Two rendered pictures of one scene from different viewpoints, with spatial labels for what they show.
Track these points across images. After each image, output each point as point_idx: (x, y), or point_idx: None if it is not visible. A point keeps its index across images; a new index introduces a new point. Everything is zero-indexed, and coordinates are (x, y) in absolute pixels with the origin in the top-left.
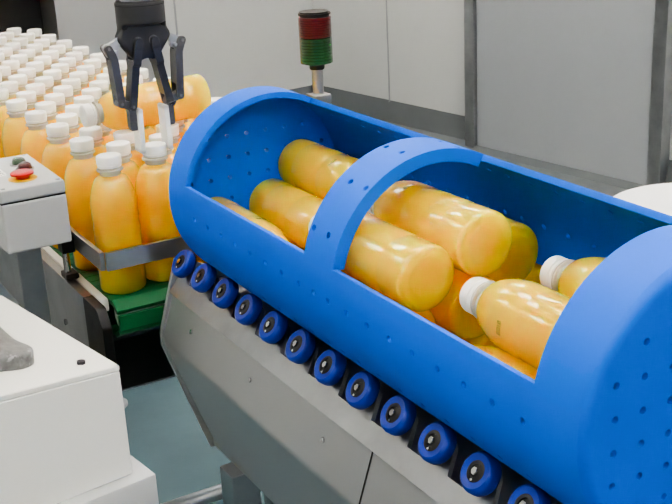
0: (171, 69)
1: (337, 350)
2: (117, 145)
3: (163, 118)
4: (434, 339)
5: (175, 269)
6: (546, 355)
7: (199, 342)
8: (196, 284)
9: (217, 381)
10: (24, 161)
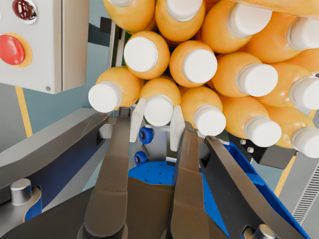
0: (221, 170)
1: None
2: (132, 67)
3: (172, 133)
4: None
5: (140, 133)
6: None
7: (135, 148)
8: (135, 159)
9: (130, 162)
10: (19, 4)
